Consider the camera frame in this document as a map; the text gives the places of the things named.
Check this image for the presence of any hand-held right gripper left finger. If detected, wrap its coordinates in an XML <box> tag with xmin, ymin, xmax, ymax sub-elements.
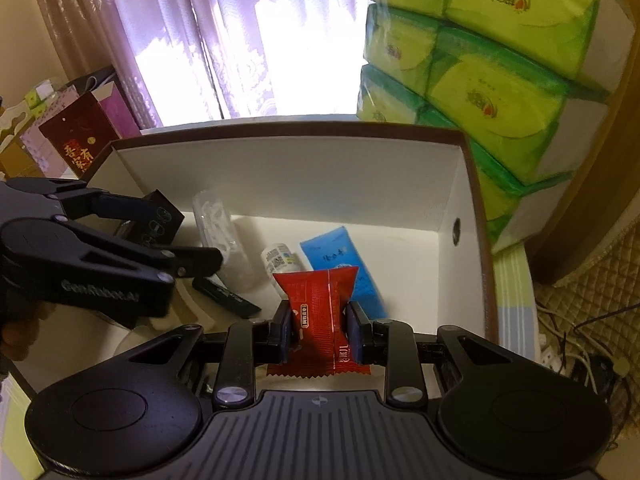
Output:
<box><xmin>127</xmin><ymin>300</ymin><xmax>296</xmax><ymax>408</ymax></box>

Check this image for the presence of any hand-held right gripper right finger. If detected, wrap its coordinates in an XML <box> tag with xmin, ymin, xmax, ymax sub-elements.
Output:
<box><xmin>345</xmin><ymin>300</ymin><xmax>521</xmax><ymax>408</ymax></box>

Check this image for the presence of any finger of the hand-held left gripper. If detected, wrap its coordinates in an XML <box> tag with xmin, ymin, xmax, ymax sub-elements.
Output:
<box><xmin>59</xmin><ymin>186</ymin><xmax>153</xmax><ymax>233</ymax></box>
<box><xmin>74</xmin><ymin>229</ymin><xmax>224</xmax><ymax>282</ymax></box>

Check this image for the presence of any black tube white cap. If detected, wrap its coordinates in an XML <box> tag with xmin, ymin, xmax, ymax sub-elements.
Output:
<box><xmin>192</xmin><ymin>277</ymin><xmax>262</xmax><ymax>320</ymax></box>

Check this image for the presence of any black shaver box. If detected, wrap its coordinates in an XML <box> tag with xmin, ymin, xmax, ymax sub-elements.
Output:
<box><xmin>120</xmin><ymin>189</ymin><xmax>186</xmax><ymax>251</ymax></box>

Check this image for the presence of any clear floss pick bag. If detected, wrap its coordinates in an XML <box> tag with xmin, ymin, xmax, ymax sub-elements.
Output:
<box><xmin>192</xmin><ymin>189</ymin><xmax>256</xmax><ymax>291</ymax></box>

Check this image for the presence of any red snack packet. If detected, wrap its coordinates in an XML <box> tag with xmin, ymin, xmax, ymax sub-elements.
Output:
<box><xmin>265</xmin><ymin>265</ymin><xmax>373</xmax><ymax>378</ymax></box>

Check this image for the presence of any small white bottle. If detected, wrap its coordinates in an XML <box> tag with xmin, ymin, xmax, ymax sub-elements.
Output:
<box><xmin>260</xmin><ymin>244</ymin><xmax>306</xmax><ymax>286</ymax></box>

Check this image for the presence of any blue tube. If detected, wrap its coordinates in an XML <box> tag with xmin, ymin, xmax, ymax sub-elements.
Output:
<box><xmin>299</xmin><ymin>225</ymin><xmax>391</xmax><ymax>320</ymax></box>

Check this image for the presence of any brown storage box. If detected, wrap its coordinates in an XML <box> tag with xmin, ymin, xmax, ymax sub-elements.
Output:
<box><xmin>0</xmin><ymin>127</ymin><xmax>499</xmax><ymax>396</ymax></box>

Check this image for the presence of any person's left hand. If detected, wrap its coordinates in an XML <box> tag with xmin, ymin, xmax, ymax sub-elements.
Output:
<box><xmin>0</xmin><ymin>305</ymin><xmax>56</xmax><ymax>363</ymax></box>

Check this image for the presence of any red gift bag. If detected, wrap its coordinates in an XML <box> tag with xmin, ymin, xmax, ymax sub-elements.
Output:
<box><xmin>39</xmin><ymin>91</ymin><xmax>117</xmax><ymax>178</ymax></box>

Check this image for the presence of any purple paper bag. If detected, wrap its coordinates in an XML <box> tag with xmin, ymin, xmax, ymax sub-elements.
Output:
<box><xmin>62</xmin><ymin>66</ymin><xmax>143</xmax><ymax>141</ymax></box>

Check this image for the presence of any pink cardboard box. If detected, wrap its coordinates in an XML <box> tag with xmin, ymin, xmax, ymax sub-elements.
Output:
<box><xmin>0</xmin><ymin>100</ymin><xmax>57</xmax><ymax>177</ymax></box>

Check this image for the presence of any sheer curtain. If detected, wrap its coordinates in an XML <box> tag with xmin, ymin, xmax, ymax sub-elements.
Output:
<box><xmin>30</xmin><ymin>0</ymin><xmax>376</xmax><ymax>128</ymax></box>

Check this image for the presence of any white power strip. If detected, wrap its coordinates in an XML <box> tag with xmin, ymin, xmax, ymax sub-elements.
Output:
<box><xmin>537</xmin><ymin>345</ymin><xmax>567</xmax><ymax>377</ymax></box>

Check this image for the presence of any quilted chair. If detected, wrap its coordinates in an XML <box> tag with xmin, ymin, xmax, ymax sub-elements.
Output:
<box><xmin>530</xmin><ymin>220</ymin><xmax>640</xmax><ymax>441</ymax></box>

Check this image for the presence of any stack of green tissue packs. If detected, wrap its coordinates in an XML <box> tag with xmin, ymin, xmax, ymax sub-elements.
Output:
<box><xmin>356</xmin><ymin>0</ymin><xmax>631</xmax><ymax>256</ymax></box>

